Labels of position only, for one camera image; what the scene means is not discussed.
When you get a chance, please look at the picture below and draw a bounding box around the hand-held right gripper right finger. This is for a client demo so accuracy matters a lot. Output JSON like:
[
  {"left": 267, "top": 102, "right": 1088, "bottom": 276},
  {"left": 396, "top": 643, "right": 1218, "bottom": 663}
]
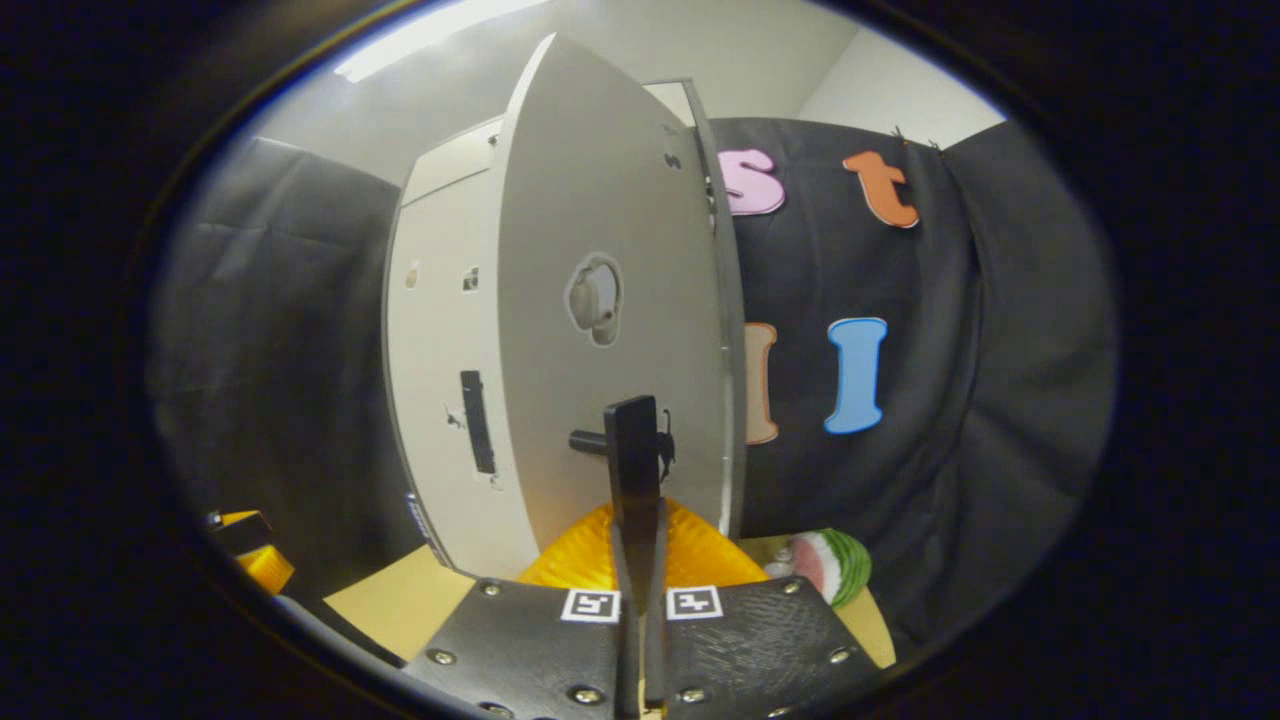
[{"left": 640, "top": 498, "right": 887, "bottom": 720}]

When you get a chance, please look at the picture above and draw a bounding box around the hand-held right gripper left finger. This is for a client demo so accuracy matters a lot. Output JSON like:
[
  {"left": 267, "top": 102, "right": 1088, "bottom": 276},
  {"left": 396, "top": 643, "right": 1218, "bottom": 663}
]
[{"left": 400, "top": 498, "right": 642, "bottom": 720}]

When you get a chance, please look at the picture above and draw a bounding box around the grey double-door shoe cabinet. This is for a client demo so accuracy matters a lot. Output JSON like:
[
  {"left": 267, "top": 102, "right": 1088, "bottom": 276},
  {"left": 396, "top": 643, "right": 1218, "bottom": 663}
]
[{"left": 383, "top": 32, "right": 749, "bottom": 583}]

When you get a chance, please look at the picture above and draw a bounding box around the grey cabinet door headphone sticker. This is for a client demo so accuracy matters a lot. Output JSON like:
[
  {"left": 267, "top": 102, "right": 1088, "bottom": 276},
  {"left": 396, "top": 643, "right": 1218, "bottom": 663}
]
[{"left": 495, "top": 32, "right": 736, "bottom": 581}]

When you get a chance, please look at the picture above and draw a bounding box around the blue and white box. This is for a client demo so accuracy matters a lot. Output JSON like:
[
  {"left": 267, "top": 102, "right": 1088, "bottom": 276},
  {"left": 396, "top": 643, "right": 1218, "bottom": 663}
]
[{"left": 404, "top": 490, "right": 453, "bottom": 573}]

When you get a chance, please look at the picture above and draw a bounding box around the toy watermelon slice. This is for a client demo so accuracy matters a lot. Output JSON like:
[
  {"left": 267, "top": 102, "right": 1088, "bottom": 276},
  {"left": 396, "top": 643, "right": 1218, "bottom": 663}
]
[{"left": 788, "top": 530, "right": 873, "bottom": 608}]

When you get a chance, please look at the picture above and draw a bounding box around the black backdrop cloth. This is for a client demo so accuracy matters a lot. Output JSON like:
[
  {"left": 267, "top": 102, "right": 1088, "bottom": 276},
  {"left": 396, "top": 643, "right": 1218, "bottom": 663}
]
[{"left": 150, "top": 118, "right": 1117, "bottom": 651}]

